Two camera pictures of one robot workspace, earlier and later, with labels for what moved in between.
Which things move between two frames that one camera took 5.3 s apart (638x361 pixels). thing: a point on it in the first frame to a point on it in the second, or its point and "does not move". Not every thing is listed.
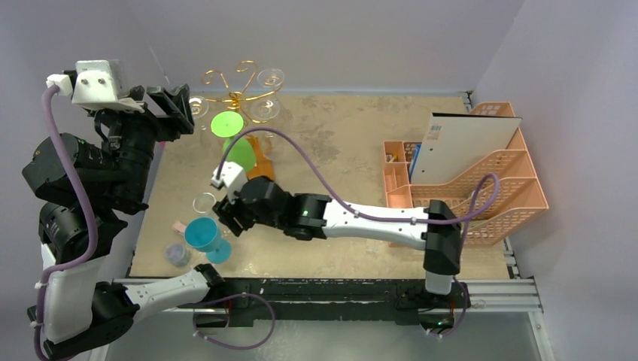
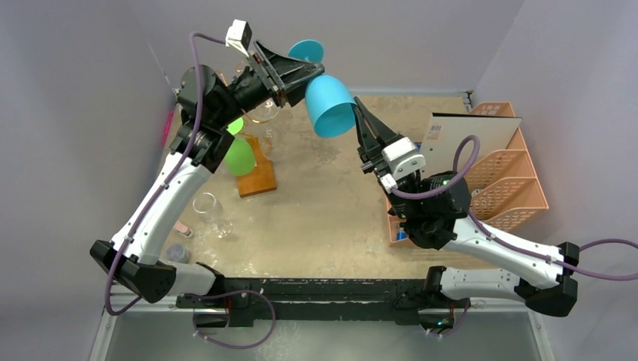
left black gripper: x=177 y=119 to x=288 y=74
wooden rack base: x=263 y=165 does not move
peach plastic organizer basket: x=492 y=201 does not move
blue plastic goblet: x=203 y=235 to x=332 y=107
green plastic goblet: x=229 y=124 does not move
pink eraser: x=179 y=226 does not move
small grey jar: x=176 y=254 does not move
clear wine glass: x=203 y=204 does not move
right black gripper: x=239 y=210 to x=372 y=153
